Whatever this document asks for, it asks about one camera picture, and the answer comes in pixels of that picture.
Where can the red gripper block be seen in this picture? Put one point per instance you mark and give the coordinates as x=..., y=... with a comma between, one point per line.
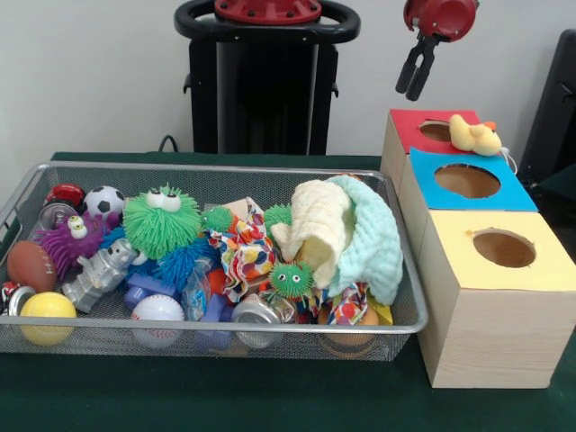
x=441, y=18

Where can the yellow duck plush toy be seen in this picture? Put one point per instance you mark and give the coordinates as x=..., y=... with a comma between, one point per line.
x=477, y=137

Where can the cream waffle cloth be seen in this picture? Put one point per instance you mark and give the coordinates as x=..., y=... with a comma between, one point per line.
x=319, y=216

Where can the mint waffle cloth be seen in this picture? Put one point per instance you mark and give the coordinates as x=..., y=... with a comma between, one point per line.
x=378, y=243

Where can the colourful patterned cloth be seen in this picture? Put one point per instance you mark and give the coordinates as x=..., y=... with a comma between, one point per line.
x=249, y=256

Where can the wooden box with three holes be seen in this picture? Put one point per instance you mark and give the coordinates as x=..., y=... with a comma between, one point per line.
x=495, y=333

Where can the dark green table cloth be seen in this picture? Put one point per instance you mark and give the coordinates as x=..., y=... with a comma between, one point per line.
x=225, y=396
x=562, y=180

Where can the spiky multicolour caterpillar toy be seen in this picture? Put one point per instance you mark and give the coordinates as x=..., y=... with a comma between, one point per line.
x=290, y=279

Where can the green spiky googly-eyed ball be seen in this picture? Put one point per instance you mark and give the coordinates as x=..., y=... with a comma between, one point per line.
x=162, y=229

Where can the white baseball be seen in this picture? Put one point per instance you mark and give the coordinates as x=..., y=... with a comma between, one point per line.
x=157, y=310

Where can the silver toy robot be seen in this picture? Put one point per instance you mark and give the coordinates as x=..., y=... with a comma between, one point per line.
x=99, y=274

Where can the purple spiky googly-eyed toy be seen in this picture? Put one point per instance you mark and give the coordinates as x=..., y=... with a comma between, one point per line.
x=63, y=245

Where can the brown toy football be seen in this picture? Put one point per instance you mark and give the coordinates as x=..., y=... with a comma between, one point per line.
x=29, y=265

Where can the yellow ball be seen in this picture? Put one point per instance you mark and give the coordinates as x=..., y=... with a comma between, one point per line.
x=47, y=310

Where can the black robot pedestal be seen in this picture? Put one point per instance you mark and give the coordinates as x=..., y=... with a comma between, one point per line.
x=270, y=90

